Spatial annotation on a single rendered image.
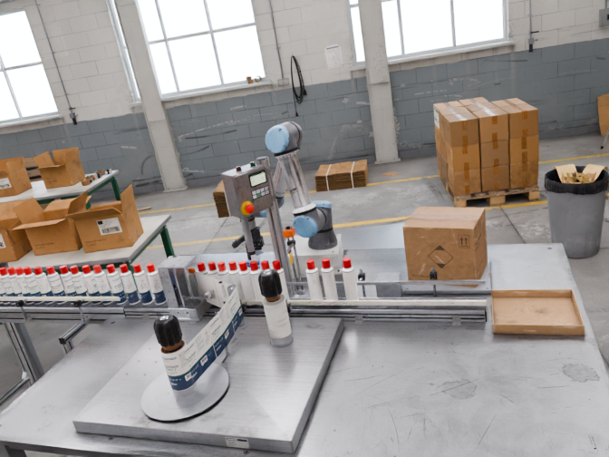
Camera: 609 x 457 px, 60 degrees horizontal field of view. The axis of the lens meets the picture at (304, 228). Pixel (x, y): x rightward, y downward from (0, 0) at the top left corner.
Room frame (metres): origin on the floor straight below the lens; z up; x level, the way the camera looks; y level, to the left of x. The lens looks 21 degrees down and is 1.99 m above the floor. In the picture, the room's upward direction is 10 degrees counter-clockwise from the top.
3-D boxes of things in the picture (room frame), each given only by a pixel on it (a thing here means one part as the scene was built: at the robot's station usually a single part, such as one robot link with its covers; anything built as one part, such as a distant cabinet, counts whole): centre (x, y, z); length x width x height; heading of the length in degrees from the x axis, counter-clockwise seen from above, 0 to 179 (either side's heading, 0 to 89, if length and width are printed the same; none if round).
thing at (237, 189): (2.17, 0.21, 1.38); 0.17 x 0.10 x 0.19; 125
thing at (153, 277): (2.28, 0.73, 0.98); 0.05 x 0.05 x 0.20
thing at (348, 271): (1.95, -0.15, 0.98); 0.05 x 0.05 x 0.20
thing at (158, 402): (1.55, 0.51, 0.89); 0.31 x 0.31 x 0.01
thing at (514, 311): (1.71, -0.80, 0.85); 0.30 x 0.26 x 0.04; 70
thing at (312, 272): (2.00, 0.00, 0.98); 0.05 x 0.05 x 0.20
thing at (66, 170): (5.86, 2.55, 0.97); 0.43 x 0.42 x 0.37; 167
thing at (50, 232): (3.70, 1.74, 0.96); 0.53 x 0.45 x 0.37; 172
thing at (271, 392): (1.68, 0.41, 0.86); 0.80 x 0.67 x 0.05; 70
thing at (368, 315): (2.05, 0.13, 0.85); 1.65 x 0.11 x 0.05; 70
